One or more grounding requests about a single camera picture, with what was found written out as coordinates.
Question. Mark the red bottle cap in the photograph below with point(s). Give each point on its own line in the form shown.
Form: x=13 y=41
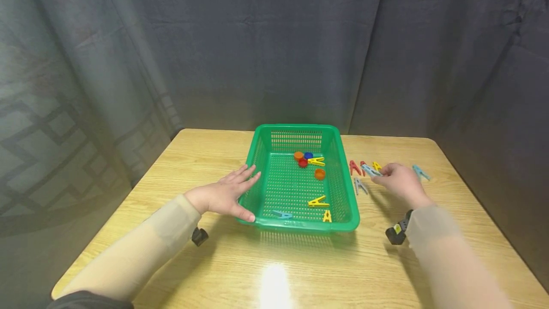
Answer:
x=303 y=162

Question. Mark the person's left hand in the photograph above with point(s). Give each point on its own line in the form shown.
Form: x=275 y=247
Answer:
x=218 y=194

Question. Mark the green plastic mesh basket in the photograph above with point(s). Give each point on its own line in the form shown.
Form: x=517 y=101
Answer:
x=287 y=190

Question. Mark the light blue clothespin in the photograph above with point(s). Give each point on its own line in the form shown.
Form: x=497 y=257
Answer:
x=282 y=214
x=420 y=172
x=369 y=170

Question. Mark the person's left index finger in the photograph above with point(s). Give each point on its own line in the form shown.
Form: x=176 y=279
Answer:
x=248 y=185

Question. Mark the person's right forearm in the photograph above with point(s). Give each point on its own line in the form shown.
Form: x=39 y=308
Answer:
x=446 y=256

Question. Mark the person's body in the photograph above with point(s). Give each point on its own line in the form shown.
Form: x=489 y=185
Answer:
x=85 y=301

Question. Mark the person's left forearm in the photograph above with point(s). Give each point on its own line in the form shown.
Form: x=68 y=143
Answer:
x=137 y=247

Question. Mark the person's left middle finger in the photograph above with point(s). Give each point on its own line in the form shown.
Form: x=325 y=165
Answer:
x=244 y=176

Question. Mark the yellow clothespin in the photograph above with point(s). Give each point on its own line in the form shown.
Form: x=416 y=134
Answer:
x=317 y=161
x=376 y=165
x=327 y=216
x=318 y=201

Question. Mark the person's right hand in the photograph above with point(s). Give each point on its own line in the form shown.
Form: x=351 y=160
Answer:
x=403 y=182

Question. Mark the person's left thumb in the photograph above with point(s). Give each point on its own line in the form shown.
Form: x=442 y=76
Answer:
x=242 y=214

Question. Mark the grey clothespin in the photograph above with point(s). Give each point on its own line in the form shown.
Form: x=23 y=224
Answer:
x=360 y=186

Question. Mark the person's left ring finger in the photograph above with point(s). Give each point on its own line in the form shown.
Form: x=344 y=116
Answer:
x=236 y=172

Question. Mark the person's right fingers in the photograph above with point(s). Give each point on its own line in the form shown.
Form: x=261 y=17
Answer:
x=383 y=175

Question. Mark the black wrist band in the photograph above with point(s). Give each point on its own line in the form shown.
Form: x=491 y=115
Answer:
x=199 y=236
x=398 y=229

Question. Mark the orange bottle cap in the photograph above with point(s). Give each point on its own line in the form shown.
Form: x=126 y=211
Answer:
x=298 y=156
x=320 y=174

